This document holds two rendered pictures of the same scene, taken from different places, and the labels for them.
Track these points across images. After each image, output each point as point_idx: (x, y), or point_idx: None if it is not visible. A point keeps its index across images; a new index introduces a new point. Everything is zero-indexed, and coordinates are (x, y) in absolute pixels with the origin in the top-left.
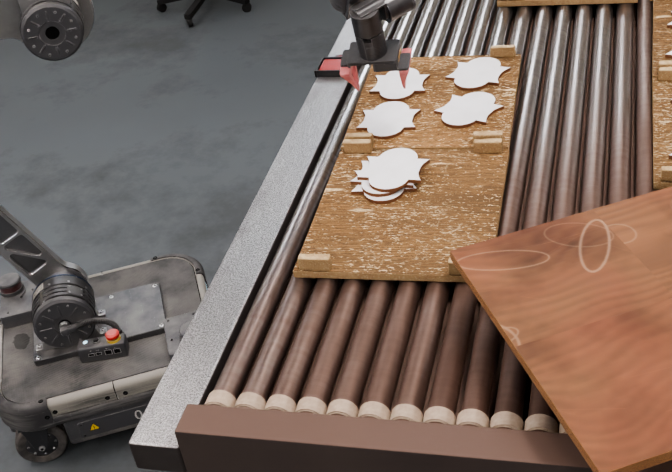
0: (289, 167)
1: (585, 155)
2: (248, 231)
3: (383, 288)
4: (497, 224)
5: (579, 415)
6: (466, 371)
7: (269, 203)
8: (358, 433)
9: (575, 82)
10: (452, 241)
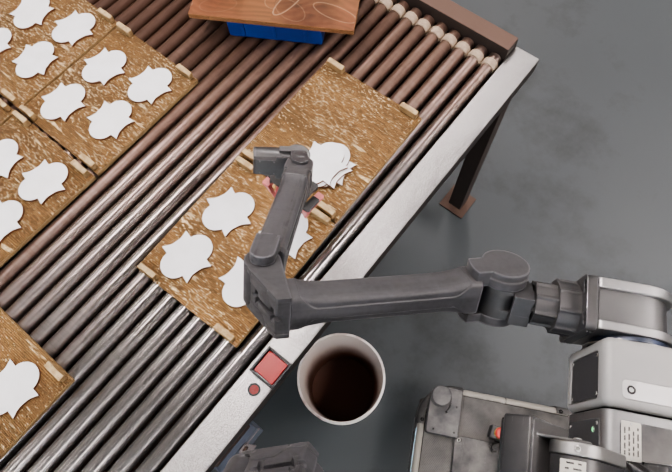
0: (375, 236)
1: (199, 135)
2: (430, 180)
3: (378, 89)
4: (296, 93)
5: None
6: None
7: (406, 201)
8: (438, 0)
9: (135, 211)
10: (327, 93)
